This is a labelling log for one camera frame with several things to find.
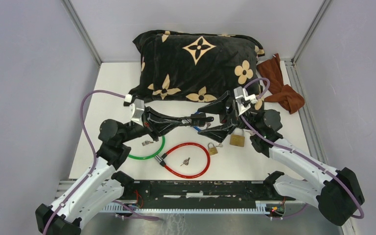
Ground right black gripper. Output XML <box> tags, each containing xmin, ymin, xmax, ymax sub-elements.
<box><xmin>197</xmin><ymin>91</ymin><xmax>261</xmax><ymax>143</ymax></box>

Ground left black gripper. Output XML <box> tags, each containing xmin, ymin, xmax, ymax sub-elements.
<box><xmin>119</xmin><ymin>104</ymin><xmax>183</xmax><ymax>143</ymax></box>

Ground small silver keys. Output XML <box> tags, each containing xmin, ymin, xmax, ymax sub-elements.
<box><xmin>141</xmin><ymin>141</ymin><xmax>154</xmax><ymax>146</ymax></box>

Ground large brass padlock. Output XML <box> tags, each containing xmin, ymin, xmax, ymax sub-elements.
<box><xmin>229</xmin><ymin>128</ymin><xmax>245</xmax><ymax>147</ymax></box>

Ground small brass padlock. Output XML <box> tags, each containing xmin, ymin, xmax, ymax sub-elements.
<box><xmin>207</xmin><ymin>142</ymin><xmax>218</xmax><ymax>156</ymax></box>

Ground red cable lock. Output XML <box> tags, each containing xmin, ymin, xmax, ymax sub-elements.
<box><xmin>155</xmin><ymin>142</ymin><xmax>212</xmax><ymax>179</ymax></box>

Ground green cable lock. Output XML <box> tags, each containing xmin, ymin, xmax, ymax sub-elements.
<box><xmin>128</xmin><ymin>136</ymin><xmax>166</xmax><ymax>160</ymax></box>

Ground blue cable lock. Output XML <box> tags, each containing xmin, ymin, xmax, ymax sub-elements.
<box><xmin>190</xmin><ymin>112</ymin><xmax>206</xmax><ymax>131</ymax></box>

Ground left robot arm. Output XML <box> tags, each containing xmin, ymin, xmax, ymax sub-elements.
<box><xmin>35</xmin><ymin>107</ymin><xmax>193</xmax><ymax>235</ymax></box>

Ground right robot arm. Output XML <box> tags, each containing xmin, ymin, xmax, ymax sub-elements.
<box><xmin>198</xmin><ymin>89</ymin><xmax>365</xmax><ymax>226</ymax></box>

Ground red lock keys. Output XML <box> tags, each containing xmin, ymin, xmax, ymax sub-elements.
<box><xmin>181</xmin><ymin>158</ymin><xmax>190</xmax><ymax>166</ymax></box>

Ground black floral pillow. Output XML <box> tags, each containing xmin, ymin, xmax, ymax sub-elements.
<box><xmin>129</xmin><ymin>30</ymin><xmax>265</xmax><ymax>103</ymax></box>

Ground brown cloth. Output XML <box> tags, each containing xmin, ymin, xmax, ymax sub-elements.
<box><xmin>257</xmin><ymin>53</ymin><xmax>305</xmax><ymax>114</ymax></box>

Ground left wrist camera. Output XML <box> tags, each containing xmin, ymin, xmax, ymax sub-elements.
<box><xmin>129</xmin><ymin>99</ymin><xmax>145</xmax><ymax>126</ymax></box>

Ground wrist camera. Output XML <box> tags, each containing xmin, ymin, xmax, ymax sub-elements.
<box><xmin>129</xmin><ymin>99</ymin><xmax>145</xmax><ymax>126</ymax></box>
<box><xmin>234</xmin><ymin>87</ymin><xmax>258</xmax><ymax>116</ymax></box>

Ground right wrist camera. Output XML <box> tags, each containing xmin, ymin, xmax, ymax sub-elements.
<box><xmin>234</xmin><ymin>87</ymin><xmax>258</xmax><ymax>116</ymax></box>

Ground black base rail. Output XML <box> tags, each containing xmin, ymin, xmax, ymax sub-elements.
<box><xmin>120</xmin><ymin>180</ymin><xmax>294</xmax><ymax>209</ymax></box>

